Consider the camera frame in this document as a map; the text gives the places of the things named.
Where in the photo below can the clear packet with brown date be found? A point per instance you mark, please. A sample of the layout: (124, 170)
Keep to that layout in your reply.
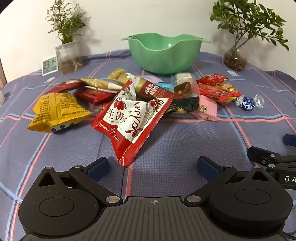
(185, 89)

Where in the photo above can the dark green packet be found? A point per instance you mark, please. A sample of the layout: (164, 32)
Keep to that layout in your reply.
(185, 104)

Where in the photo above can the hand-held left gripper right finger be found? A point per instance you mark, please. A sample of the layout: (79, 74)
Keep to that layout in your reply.
(207, 167)

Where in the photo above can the blue plaid tablecloth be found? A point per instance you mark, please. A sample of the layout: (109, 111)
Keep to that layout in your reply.
(161, 143)

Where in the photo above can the leafy plant in glass vase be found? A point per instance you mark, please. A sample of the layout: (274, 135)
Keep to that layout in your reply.
(235, 60)

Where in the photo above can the clear packet with white nougat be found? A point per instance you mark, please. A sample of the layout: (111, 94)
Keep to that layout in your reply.
(183, 77)

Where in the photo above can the gold striped sachet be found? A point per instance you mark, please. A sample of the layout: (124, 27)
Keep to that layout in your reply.
(97, 82)

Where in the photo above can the red packet with gold print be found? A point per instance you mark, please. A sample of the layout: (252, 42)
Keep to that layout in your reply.
(211, 79)

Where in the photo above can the blue foil chocolate ball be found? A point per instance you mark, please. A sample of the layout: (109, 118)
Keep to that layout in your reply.
(247, 103)

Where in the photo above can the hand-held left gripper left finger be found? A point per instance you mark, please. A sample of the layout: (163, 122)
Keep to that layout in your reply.
(100, 167)

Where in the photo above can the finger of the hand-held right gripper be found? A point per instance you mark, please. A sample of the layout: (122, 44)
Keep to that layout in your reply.
(290, 139)
(259, 154)

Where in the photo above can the small white tag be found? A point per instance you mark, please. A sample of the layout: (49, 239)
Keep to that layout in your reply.
(232, 73)
(50, 79)

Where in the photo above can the light blue packet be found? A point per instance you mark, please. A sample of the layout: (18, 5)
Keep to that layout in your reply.
(166, 87)

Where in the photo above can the white digital clock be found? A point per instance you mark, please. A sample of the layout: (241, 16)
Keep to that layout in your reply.
(49, 66)

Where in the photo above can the red bar packet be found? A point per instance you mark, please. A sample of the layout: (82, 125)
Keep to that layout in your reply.
(94, 96)

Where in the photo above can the green plastic bowl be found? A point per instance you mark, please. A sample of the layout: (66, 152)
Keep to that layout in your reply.
(166, 60)

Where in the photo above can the gold and brown sachet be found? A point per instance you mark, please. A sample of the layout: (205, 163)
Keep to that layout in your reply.
(148, 86)

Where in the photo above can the pink packet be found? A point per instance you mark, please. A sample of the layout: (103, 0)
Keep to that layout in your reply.
(205, 107)

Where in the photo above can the plant in clear plastic pot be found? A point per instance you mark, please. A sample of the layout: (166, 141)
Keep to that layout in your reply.
(69, 58)

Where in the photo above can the gold foil candy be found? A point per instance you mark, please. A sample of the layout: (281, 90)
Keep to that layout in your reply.
(227, 87)

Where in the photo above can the yellow snack packet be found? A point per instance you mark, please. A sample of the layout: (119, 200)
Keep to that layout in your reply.
(55, 109)

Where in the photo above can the dark red flat packet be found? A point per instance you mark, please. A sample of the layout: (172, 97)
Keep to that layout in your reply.
(67, 86)

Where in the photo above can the long red packet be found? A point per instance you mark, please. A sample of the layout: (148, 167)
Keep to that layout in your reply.
(217, 93)

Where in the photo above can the red and white snack packet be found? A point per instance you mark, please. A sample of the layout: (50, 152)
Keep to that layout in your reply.
(129, 125)

